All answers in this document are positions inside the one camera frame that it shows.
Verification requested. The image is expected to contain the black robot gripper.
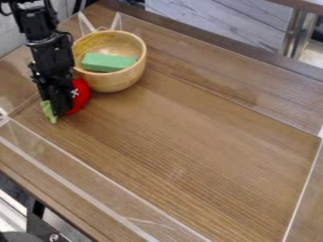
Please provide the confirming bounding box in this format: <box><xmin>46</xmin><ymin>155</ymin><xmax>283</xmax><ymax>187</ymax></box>
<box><xmin>26</xmin><ymin>33</ymin><xmax>74</xmax><ymax>116</ymax></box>

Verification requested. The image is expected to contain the red felt fruit green leaf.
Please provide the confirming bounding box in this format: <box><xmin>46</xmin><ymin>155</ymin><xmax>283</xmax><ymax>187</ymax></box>
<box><xmin>40</xmin><ymin>79</ymin><xmax>90</xmax><ymax>124</ymax></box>

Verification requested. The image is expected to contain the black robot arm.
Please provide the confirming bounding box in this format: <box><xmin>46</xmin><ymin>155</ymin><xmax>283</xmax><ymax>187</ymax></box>
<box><xmin>0</xmin><ymin>0</ymin><xmax>74</xmax><ymax>116</ymax></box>

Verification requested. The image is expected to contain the green rectangular block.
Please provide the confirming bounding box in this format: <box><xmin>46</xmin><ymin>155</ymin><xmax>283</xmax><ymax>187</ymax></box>
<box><xmin>80</xmin><ymin>53</ymin><xmax>137</xmax><ymax>73</ymax></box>

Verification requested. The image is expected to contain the wooden bowl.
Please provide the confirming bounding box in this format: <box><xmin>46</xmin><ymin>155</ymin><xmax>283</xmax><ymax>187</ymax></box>
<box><xmin>73</xmin><ymin>30</ymin><xmax>148</xmax><ymax>93</ymax></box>

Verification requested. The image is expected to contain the metal table leg background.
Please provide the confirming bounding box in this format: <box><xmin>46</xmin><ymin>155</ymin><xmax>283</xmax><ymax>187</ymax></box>
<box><xmin>280</xmin><ymin>9</ymin><xmax>317</xmax><ymax>60</ymax></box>

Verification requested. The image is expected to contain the black metal table frame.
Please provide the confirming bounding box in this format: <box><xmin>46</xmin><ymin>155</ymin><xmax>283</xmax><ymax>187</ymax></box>
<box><xmin>26</xmin><ymin>199</ymin><xmax>86</xmax><ymax>242</ymax></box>

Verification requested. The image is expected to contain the clear acrylic tray wall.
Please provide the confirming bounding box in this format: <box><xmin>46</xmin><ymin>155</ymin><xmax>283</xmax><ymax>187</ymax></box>
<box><xmin>0</xmin><ymin>5</ymin><xmax>323</xmax><ymax>242</ymax></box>

